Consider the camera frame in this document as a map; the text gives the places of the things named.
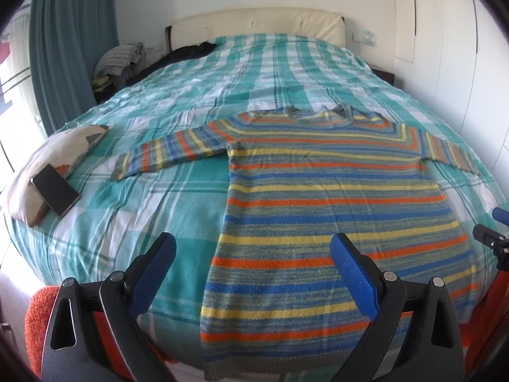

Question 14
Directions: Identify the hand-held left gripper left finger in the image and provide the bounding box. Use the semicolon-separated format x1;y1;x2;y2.
41;231;178;382

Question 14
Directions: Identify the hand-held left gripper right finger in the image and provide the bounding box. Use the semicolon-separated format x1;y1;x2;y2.
330;233;466;382

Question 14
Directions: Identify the striped knit sweater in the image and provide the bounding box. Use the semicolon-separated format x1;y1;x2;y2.
110;103;484;380

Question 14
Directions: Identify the pile of folded clothes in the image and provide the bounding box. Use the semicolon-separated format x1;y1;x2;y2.
93;42;148;92

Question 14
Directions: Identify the teal checked blanket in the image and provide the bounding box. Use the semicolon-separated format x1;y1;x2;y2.
8;34;499;371

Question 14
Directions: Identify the orange fuzzy cloth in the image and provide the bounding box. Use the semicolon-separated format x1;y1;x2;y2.
24;268;509;382

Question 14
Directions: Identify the black smartphone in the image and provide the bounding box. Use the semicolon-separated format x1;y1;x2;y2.
31;164;81;218

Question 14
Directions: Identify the patterned white pillow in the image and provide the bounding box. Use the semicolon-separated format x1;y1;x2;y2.
2;124;110;227

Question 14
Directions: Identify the white wardrobe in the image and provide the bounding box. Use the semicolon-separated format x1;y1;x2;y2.
394;0;509;192

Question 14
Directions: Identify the dark nightstand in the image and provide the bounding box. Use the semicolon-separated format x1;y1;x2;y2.
372;67;396;85

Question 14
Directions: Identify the dark cloth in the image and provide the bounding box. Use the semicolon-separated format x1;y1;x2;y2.
127;41;217;84

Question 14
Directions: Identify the window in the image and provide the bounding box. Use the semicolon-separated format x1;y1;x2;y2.
0;12;40;136

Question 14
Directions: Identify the teal curtain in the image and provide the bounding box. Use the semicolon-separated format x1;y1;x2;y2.
29;0;120;136

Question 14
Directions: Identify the cream padded headboard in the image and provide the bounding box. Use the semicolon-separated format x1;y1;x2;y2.
165;7;346;50

